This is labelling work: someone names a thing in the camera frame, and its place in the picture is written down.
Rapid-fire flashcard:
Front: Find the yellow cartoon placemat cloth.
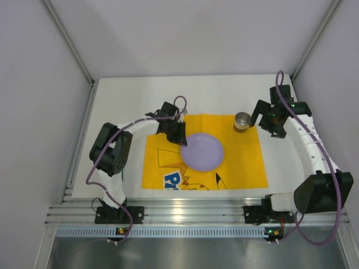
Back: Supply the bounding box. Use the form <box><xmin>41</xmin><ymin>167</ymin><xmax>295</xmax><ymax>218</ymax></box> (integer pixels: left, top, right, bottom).
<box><xmin>141</xmin><ymin>114</ymin><xmax>268</xmax><ymax>191</ymax></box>

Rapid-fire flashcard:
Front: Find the slotted grey cable duct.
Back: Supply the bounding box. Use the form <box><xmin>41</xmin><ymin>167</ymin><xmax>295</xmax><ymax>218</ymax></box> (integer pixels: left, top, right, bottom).
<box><xmin>56</xmin><ymin>226</ymin><xmax>284</xmax><ymax>239</ymax></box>

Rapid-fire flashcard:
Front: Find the purple plastic plate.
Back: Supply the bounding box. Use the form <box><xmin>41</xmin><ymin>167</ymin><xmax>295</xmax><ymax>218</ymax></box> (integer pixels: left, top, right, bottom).
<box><xmin>181</xmin><ymin>133</ymin><xmax>224</xmax><ymax>172</ymax></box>

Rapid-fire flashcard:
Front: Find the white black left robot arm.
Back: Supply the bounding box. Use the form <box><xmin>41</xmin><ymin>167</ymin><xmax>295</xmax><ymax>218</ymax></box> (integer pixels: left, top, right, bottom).
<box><xmin>85</xmin><ymin>102</ymin><xmax>187</xmax><ymax>209</ymax></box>

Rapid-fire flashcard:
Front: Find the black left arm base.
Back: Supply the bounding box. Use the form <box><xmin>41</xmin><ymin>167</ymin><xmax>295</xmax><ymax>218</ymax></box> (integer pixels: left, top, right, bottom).
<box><xmin>91</xmin><ymin>198</ymin><xmax>145</xmax><ymax>224</ymax></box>

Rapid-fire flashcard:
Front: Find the aluminium rail frame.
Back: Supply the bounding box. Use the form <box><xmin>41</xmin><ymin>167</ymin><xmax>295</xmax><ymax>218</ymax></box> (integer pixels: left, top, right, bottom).
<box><xmin>44</xmin><ymin>197</ymin><xmax>350</xmax><ymax>226</ymax></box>

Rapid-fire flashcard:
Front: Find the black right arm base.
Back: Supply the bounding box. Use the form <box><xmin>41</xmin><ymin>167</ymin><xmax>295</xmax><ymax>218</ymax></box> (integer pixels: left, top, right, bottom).
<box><xmin>243</xmin><ymin>194</ymin><xmax>294</xmax><ymax>225</ymax></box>

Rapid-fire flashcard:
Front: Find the stainless steel cup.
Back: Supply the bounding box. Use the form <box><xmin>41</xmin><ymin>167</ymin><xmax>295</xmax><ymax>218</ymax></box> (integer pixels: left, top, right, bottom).
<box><xmin>233</xmin><ymin>112</ymin><xmax>251</xmax><ymax>133</ymax></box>

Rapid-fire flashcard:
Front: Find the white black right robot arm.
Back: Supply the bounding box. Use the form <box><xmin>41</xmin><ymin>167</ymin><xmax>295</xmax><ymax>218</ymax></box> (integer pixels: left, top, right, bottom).
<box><xmin>250</xmin><ymin>85</ymin><xmax>353</xmax><ymax>214</ymax></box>

